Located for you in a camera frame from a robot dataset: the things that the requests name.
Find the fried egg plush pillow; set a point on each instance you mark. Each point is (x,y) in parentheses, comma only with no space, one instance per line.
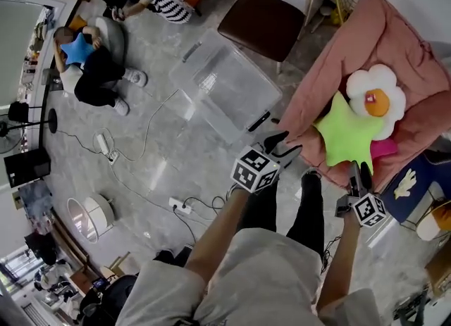
(359,85)

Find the person's left forearm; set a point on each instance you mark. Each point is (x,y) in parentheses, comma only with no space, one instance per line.
(218,233)

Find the blue star plush pillow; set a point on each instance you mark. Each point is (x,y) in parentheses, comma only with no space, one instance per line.
(77,50)

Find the grey beanbag seat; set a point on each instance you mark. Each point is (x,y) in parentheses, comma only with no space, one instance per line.
(112,36)

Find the shelf of small goods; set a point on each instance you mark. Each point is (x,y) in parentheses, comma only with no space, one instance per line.
(35,43)

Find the pink star plush pillow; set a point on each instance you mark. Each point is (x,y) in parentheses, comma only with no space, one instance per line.
(384,148)

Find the black cabinet box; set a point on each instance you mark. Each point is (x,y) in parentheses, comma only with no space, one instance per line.
(26,168)

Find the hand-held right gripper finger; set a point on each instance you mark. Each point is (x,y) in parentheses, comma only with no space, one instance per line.
(355,180)
(366,176)

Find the orange pillow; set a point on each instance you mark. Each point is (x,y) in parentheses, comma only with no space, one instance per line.
(77,22)

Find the pink padded armchair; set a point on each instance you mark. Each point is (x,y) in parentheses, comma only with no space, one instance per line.
(387,36)

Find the person's right forearm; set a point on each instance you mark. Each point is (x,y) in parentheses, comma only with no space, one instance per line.
(340,264)

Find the black standing fan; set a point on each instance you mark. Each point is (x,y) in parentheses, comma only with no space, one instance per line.
(17,111)

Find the clear plastic storage bin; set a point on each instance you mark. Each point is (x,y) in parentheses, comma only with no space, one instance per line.
(225,81)

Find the navy blue chair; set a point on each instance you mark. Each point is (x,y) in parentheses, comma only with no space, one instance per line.
(437,166)

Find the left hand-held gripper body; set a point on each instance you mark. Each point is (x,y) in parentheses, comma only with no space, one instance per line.
(253,169)

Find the small yellow toy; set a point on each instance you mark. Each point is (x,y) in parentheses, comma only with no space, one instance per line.
(337,17)

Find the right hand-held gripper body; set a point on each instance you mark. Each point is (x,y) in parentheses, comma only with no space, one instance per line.
(370,210)

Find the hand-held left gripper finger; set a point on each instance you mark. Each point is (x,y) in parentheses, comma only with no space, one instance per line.
(273,139)
(290,155)

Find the green star plush pillow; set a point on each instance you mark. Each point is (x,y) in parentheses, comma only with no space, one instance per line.
(345,131)

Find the long white power strip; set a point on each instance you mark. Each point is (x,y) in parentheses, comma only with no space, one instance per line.
(102,143)

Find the person's black trousers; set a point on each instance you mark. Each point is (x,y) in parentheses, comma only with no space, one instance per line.
(260,205)

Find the light wooden stool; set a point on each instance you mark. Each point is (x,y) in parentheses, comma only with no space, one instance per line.
(116,264)

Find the blue grey mottled cloth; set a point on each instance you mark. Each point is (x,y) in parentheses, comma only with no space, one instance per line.
(35,198)

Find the white hand-shaped plush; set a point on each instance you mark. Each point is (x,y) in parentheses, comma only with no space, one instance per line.
(404,183)

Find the brown seat wooden chair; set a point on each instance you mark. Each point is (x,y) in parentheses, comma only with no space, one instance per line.
(260,23)

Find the person's grey shirt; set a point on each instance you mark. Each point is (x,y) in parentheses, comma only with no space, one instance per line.
(267,275)

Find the orange white gold-frame chair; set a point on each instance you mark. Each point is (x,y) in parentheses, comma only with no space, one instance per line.
(431,226)

